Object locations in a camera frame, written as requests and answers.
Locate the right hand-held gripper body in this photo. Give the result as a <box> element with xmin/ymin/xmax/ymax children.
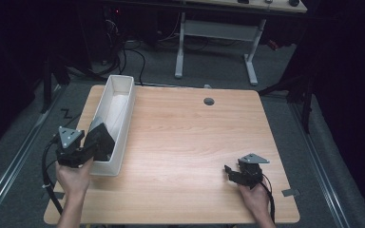
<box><xmin>236</xmin><ymin>153</ymin><xmax>271</xmax><ymax>190</ymax></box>

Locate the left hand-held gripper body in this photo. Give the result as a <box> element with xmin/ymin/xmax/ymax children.
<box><xmin>56</xmin><ymin>125</ymin><xmax>93</xmax><ymax>169</ymax></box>

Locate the white long storage box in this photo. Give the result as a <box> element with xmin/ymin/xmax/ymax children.
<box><xmin>86</xmin><ymin>74</ymin><xmax>136</xmax><ymax>177</ymax></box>

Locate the person's right hand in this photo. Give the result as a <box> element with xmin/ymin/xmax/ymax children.
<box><xmin>238</xmin><ymin>184</ymin><xmax>271</xmax><ymax>219</ymax></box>

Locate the person's left hand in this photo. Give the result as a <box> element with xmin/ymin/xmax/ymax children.
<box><xmin>56</xmin><ymin>157</ymin><xmax>93</xmax><ymax>200</ymax></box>

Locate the black metal stand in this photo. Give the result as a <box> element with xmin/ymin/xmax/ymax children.
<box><xmin>40</xmin><ymin>56</ymin><xmax>71</xmax><ymax>115</ymax></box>
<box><xmin>258</xmin><ymin>70</ymin><xmax>316</xmax><ymax>135</ymax></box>

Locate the light wooden desk top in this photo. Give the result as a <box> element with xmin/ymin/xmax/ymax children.
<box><xmin>183</xmin><ymin>0</ymin><xmax>308</xmax><ymax>14</ymax></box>

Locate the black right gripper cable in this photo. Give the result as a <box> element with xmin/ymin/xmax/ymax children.
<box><xmin>260</xmin><ymin>172</ymin><xmax>277</xmax><ymax>224</ymax></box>

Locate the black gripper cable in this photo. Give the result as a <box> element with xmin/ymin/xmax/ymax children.
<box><xmin>41</xmin><ymin>137</ymin><xmax>65</xmax><ymax>217</ymax></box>
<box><xmin>260</xmin><ymin>172</ymin><xmax>277</xmax><ymax>224</ymax></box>

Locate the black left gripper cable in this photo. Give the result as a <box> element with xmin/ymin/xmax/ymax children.
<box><xmin>41</xmin><ymin>137</ymin><xmax>65</xmax><ymax>217</ymax></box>

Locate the metal floor rail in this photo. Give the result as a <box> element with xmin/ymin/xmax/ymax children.
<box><xmin>0</xmin><ymin>85</ymin><xmax>65</xmax><ymax>220</ymax></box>
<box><xmin>289</xmin><ymin>103</ymin><xmax>352</xmax><ymax>228</ymax></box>

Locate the bundle of black cables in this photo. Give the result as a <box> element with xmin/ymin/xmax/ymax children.
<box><xmin>89</xmin><ymin>18</ymin><xmax>147</xmax><ymax>86</ymax></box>

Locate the white metal desk frame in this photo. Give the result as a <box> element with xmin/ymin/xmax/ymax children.
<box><xmin>174</xmin><ymin>12</ymin><xmax>267</xmax><ymax>86</ymax></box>

